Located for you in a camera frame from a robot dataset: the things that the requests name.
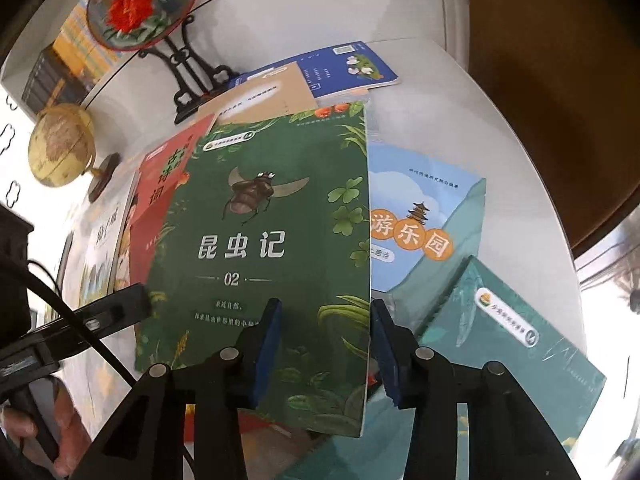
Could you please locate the teal book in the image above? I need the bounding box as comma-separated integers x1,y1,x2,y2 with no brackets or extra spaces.
280,255,607,480

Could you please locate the white title meadow book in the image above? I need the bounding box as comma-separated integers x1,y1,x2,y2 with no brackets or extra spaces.
75,172,138,306

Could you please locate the tan book with car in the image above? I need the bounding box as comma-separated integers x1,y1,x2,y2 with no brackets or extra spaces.
197,60,321,126

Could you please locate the leaf patterned tablecloth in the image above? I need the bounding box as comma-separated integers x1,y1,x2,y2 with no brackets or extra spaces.
50,35,608,480

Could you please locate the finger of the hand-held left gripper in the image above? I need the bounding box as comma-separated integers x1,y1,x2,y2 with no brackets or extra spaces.
60,284,152,346

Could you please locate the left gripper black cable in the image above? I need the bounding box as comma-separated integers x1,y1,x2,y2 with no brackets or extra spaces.
27,259,198,480

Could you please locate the person's left hand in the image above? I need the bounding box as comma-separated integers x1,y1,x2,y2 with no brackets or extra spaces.
0,379,94,479

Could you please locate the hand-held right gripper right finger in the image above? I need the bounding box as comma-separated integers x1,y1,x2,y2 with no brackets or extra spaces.
371,299,581,480

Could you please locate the light blue illustrated book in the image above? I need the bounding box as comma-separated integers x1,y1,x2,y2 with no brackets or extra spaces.
367,142,487,296

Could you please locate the brown wooden cabinet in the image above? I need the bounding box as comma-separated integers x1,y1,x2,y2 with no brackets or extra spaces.
462,0,640,256

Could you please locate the embroidered round fan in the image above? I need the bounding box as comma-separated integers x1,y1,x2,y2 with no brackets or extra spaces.
86,0,201,52

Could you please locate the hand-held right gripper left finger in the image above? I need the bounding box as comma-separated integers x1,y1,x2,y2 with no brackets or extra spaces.
75,299,284,480

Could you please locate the row of colourful shelf books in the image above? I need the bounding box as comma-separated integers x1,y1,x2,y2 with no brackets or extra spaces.
50,0,123,81

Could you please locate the red book with robed man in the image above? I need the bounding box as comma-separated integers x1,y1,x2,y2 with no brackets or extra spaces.
127,115,217,281

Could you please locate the antique yellow globe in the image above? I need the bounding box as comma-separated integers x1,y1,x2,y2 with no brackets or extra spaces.
27,102,121,203

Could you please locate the dark green insect book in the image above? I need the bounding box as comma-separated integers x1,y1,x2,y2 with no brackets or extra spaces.
134,102,373,438

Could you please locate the blue book with sheep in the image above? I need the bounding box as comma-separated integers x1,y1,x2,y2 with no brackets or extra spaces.
227,41,401,103

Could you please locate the row of dark hardcover books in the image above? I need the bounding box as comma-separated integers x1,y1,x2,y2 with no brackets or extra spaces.
20,50,66,116

